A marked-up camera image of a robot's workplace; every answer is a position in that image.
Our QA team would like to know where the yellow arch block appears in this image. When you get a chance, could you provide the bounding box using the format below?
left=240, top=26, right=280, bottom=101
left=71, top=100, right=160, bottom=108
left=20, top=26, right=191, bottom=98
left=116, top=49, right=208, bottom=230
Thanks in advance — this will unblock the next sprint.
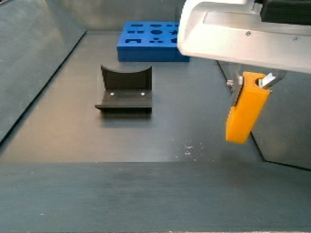
left=226, top=72, right=271, bottom=144

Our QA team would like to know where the blue shape sorter board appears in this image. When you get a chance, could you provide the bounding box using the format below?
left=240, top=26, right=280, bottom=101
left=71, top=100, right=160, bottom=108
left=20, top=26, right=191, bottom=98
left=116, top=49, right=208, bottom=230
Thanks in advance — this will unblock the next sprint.
left=116, top=21, right=190, bottom=62

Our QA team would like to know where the black curved holder bracket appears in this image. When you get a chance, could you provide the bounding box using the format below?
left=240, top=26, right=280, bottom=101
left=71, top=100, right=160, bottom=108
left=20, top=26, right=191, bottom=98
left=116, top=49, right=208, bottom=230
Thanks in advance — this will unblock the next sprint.
left=95, top=66, right=152, bottom=112

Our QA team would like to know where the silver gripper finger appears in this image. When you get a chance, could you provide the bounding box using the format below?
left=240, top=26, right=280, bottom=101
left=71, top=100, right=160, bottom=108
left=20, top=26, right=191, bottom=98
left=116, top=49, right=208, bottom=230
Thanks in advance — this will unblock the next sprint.
left=259, top=69, right=287, bottom=89
left=227, top=63, right=244, bottom=106

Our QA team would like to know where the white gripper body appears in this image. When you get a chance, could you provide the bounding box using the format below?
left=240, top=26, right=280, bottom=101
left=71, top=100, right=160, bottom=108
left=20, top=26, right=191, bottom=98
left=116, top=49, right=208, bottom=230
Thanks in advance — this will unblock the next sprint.
left=178, top=0, right=311, bottom=74

